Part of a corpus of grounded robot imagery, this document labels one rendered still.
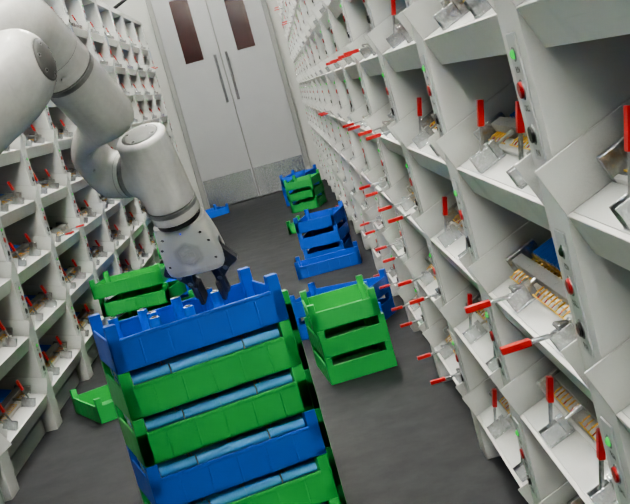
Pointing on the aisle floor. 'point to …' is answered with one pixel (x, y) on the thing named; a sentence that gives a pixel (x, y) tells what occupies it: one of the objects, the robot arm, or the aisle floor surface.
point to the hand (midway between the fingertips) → (211, 288)
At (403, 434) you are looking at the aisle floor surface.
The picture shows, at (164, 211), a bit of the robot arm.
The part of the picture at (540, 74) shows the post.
